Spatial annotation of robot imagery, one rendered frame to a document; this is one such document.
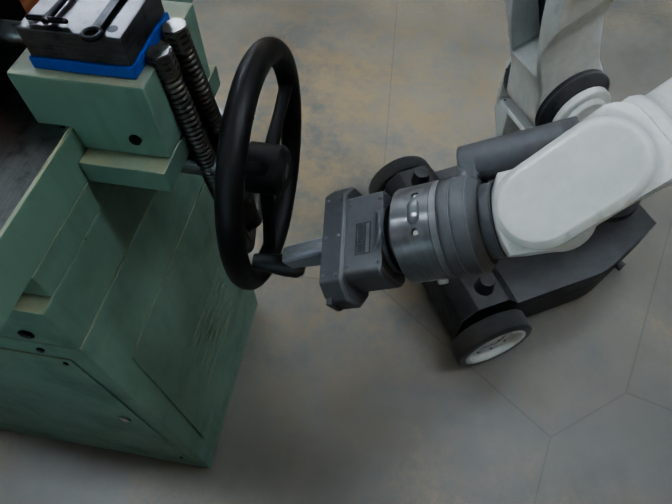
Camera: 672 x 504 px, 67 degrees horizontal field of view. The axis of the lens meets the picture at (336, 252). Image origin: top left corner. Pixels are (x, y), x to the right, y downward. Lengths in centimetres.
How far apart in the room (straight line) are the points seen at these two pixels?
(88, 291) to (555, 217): 49
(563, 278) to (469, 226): 98
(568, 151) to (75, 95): 43
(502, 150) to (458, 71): 171
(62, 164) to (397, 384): 99
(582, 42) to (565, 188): 62
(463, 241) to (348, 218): 12
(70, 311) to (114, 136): 20
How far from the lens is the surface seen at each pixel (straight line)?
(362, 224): 47
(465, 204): 41
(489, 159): 44
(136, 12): 52
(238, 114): 48
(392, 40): 226
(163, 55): 51
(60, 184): 57
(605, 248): 148
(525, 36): 103
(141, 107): 52
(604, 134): 39
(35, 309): 59
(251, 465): 129
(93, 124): 57
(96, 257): 64
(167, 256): 81
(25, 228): 54
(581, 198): 38
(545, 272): 137
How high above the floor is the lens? 125
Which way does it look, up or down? 57 degrees down
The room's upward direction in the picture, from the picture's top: straight up
